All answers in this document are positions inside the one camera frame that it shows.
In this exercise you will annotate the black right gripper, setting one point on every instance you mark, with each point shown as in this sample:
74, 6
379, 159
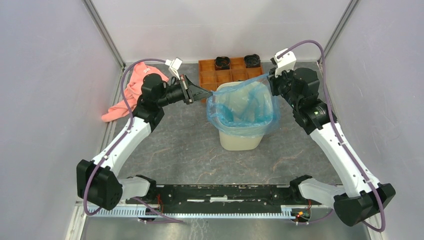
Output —
273, 80

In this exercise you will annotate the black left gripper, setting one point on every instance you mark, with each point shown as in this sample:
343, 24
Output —
192, 92

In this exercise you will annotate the blue plastic trash bag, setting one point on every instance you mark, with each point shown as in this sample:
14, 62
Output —
245, 108

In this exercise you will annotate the beige plastic trash bin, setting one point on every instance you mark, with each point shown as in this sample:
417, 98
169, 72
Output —
235, 143

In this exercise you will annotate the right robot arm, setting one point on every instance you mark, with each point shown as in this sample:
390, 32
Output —
362, 195

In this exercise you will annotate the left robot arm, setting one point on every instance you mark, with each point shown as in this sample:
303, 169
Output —
97, 179

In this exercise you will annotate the wooden compartment tray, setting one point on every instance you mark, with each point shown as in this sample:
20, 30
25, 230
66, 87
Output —
211, 77

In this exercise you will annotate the black rolled sock left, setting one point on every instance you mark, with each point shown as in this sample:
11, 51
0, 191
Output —
222, 63

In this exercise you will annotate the black rolled sock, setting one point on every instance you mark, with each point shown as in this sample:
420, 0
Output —
222, 63
252, 61

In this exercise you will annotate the black rolled sock right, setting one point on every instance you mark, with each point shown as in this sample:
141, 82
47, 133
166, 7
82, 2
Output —
252, 61

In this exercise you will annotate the pink cloth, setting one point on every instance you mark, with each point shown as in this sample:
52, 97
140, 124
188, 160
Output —
132, 92

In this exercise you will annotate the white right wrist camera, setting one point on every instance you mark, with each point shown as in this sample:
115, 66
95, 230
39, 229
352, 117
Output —
283, 60

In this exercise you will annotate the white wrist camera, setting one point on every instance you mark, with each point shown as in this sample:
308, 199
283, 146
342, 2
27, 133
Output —
173, 66
283, 60

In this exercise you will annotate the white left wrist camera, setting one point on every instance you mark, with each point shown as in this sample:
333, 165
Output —
173, 66

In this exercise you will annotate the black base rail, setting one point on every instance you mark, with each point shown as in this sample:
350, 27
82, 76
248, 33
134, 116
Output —
224, 198

